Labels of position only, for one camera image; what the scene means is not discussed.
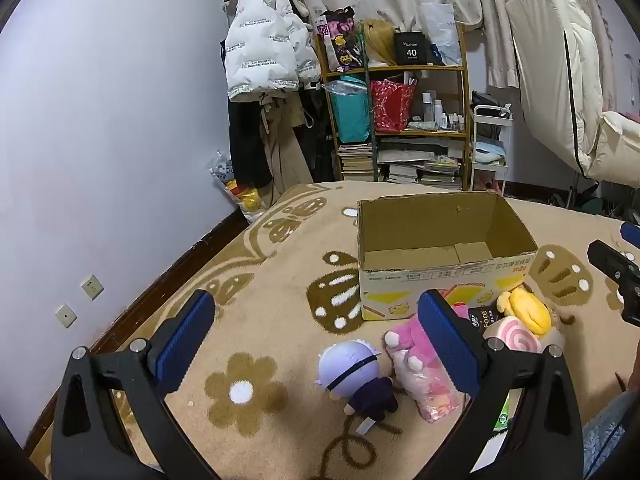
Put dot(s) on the white wall socket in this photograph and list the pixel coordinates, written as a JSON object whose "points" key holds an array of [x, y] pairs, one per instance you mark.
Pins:
{"points": [[92, 287], [65, 316]]}

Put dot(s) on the black purple printed bag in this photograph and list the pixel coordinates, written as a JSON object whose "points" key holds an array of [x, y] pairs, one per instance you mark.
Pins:
{"points": [[340, 40]]}

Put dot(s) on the beige flower-print blanket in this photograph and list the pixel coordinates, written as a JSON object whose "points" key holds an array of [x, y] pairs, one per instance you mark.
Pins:
{"points": [[280, 285]]}

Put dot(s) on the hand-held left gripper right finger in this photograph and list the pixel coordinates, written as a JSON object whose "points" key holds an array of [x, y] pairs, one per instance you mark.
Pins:
{"points": [[450, 345]]}

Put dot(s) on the stack of books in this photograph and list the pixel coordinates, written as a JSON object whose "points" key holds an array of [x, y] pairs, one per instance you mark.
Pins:
{"points": [[356, 162]]}

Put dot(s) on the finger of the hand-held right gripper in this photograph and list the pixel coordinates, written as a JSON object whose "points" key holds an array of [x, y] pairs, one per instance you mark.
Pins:
{"points": [[631, 231], [617, 267]]}

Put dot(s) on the beige hanging trousers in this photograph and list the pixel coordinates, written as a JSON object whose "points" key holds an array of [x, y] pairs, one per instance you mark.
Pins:
{"points": [[287, 155]]}

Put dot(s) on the pink swirl roll plush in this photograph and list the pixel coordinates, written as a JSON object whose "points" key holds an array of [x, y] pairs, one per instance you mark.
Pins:
{"points": [[520, 340]]}

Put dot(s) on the black box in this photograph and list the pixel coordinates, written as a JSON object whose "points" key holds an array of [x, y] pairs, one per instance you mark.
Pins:
{"points": [[412, 50]]}

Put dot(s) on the teal bag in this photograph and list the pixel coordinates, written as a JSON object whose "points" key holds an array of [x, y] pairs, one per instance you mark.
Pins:
{"points": [[350, 115]]}

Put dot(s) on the white plastic bag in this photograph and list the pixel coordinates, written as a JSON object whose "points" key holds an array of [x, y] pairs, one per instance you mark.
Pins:
{"points": [[442, 30]]}

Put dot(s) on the pile of books and magazines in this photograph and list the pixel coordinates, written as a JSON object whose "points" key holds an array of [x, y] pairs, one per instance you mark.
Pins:
{"points": [[420, 167]]}

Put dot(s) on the black hanging garment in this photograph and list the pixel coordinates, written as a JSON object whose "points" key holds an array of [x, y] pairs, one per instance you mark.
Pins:
{"points": [[320, 145]]}

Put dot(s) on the blonde wig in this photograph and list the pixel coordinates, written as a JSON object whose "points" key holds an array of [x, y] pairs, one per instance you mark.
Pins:
{"points": [[381, 42]]}

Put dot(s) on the black tissue pack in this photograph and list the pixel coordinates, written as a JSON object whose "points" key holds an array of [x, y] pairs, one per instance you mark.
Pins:
{"points": [[487, 317]]}

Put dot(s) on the group of cosmetic bottles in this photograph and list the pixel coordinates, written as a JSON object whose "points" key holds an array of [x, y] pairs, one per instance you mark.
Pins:
{"points": [[437, 112]]}

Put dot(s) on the person's blue patterned pants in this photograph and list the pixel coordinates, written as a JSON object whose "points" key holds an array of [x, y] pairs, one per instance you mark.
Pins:
{"points": [[612, 435]]}

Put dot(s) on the white trolley cart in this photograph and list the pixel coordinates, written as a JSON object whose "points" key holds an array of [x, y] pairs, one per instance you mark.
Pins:
{"points": [[490, 120]]}

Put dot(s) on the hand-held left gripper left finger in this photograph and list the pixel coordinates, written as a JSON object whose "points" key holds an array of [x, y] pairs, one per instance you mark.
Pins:
{"points": [[185, 340]]}

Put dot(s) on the cream coat on rack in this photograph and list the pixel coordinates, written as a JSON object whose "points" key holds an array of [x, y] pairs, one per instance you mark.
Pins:
{"points": [[545, 60]]}

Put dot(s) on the clear bag of toys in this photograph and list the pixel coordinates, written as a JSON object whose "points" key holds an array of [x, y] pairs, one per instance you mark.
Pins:
{"points": [[237, 185]]}

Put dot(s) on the green tissue pack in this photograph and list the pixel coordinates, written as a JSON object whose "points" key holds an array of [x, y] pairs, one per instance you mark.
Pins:
{"points": [[501, 417]]}

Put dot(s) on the lavender-haired plush doll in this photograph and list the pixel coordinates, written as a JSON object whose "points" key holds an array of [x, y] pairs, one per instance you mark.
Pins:
{"points": [[345, 367]]}

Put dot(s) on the red patterned bag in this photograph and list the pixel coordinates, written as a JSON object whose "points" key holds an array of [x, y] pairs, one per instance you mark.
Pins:
{"points": [[392, 107]]}

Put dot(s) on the white puffer jacket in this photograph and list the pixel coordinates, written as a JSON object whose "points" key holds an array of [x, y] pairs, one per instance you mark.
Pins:
{"points": [[260, 45]]}

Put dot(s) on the wooden shelf rack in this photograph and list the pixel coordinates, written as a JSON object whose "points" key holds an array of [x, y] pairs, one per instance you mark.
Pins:
{"points": [[420, 134]]}

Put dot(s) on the yellow plush toy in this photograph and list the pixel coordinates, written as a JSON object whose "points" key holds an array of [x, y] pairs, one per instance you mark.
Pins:
{"points": [[527, 310]]}

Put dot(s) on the cardboard box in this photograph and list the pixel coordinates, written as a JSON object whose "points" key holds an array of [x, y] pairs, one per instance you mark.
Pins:
{"points": [[425, 285]]}

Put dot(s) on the pink plush toy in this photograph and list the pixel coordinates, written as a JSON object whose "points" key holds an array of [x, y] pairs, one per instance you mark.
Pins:
{"points": [[425, 390]]}

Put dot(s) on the dark hanging coat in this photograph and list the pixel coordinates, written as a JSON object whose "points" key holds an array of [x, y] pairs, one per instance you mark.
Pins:
{"points": [[247, 145]]}

